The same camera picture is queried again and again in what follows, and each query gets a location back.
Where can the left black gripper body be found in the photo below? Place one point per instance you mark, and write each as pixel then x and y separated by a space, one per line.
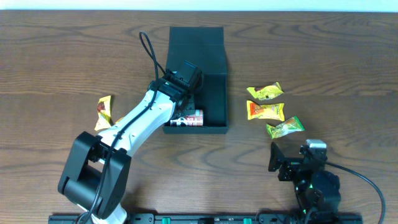
pixel 186 106

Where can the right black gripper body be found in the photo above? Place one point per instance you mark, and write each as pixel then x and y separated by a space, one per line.
pixel 286 166

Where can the red Pringles can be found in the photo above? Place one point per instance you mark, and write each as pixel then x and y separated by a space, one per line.
pixel 195 119

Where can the yellow brown snack packet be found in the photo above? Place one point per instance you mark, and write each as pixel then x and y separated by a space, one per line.
pixel 104 113

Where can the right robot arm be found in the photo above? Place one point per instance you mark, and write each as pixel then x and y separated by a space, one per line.
pixel 316 189

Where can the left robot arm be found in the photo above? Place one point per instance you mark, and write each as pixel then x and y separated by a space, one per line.
pixel 96 171

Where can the green yellow snack packet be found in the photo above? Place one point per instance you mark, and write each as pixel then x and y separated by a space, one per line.
pixel 291 125

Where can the yellow peanut butter packet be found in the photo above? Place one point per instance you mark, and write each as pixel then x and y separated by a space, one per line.
pixel 271 111

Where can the dark green open box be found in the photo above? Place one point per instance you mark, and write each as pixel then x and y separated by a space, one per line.
pixel 204 48

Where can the yellow chocolate snack packet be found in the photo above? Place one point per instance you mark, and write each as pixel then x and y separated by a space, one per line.
pixel 267 92

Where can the black mounting rail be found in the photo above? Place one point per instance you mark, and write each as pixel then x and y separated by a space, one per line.
pixel 263 218

